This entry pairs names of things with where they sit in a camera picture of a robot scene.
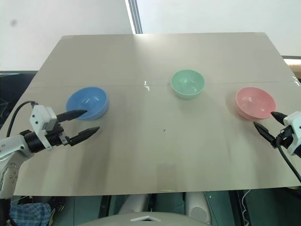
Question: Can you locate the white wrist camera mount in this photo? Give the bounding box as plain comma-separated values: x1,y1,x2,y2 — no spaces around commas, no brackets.
29,105,58,151
283,111,301,156

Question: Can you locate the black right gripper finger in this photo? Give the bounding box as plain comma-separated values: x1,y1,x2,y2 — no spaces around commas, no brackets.
270,111,288,129
253,121,276,148

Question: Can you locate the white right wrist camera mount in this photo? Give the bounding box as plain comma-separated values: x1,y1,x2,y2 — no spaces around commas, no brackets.
283,111,301,156

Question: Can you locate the white rounded cylinder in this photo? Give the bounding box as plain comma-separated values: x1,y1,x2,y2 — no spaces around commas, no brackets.
185,191,211,225
117,193,154,215

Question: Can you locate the beige box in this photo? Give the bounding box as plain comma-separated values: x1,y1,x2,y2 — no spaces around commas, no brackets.
285,58,301,81

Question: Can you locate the grey window frame strip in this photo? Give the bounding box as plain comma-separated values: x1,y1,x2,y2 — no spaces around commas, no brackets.
124,0,144,35

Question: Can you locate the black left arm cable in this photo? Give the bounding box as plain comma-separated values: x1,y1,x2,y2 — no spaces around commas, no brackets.
6,100,40,137

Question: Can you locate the red plastic bowl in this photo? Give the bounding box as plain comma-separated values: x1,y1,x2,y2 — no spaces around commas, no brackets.
235,87,277,120

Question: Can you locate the green plastic bowl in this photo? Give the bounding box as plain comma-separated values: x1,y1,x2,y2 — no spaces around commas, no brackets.
170,69,206,100

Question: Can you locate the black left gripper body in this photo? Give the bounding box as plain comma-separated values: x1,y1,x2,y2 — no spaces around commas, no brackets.
45,121,71,148

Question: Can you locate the thin white cable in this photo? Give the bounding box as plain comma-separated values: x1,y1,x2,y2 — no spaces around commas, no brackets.
241,188,251,226

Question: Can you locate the dark furniture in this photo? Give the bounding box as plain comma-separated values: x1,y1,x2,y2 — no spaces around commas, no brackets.
0,70,39,125

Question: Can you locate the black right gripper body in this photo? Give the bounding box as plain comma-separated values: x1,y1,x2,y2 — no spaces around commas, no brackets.
274,125,295,150

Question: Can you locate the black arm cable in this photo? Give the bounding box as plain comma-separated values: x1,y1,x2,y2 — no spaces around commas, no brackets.
276,136,301,185
6,100,40,137

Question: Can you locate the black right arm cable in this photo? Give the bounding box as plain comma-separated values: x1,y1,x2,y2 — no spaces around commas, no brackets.
276,136,301,185

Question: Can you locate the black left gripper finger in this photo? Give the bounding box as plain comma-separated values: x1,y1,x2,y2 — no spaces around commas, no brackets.
56,109,88,123
68,126,101,145

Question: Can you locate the blue plaid cloth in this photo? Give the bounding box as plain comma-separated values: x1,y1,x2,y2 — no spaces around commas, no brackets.
8,202,53,226

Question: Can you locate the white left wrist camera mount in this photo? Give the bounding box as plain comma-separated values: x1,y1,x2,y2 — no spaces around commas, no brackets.
29,105,58,151

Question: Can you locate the blue plastic bowl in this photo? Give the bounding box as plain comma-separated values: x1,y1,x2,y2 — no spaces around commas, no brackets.
65,86,110,121

